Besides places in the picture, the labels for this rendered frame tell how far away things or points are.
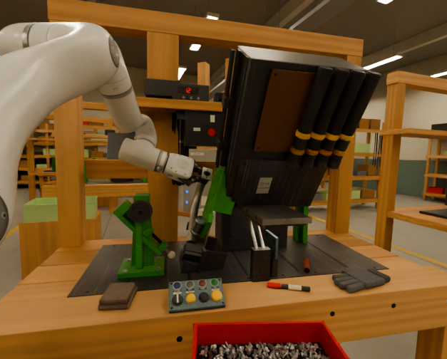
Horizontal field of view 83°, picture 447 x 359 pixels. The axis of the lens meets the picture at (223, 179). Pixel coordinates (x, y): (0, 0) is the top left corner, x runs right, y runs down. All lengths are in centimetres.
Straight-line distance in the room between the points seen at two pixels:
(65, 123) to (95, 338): 87
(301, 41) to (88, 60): 115
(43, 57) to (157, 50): 83
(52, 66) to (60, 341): 61
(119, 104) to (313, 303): 80
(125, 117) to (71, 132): 50
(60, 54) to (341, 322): 96
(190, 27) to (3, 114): 104
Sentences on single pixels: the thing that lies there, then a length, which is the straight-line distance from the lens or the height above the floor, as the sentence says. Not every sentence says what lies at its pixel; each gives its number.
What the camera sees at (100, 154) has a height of 121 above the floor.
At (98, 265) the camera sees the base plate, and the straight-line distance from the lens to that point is 108.
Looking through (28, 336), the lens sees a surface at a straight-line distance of 82.
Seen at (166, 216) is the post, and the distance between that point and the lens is 127.
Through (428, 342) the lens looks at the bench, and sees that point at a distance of 132.
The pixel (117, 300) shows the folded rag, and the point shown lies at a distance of 79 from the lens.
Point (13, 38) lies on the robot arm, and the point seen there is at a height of 152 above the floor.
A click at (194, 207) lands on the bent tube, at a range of 103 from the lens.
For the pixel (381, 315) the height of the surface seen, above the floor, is 82.
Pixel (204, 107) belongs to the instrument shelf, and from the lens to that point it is 113.
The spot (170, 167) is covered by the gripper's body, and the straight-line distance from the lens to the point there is 94.
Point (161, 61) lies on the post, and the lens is 129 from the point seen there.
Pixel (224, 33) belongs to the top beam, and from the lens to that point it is 138.
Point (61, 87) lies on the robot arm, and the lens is 53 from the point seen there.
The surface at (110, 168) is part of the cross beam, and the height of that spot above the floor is 123.
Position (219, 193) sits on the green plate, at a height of 118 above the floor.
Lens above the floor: 132
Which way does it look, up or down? 6 degrees down
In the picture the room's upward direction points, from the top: 1 degrees clockwise
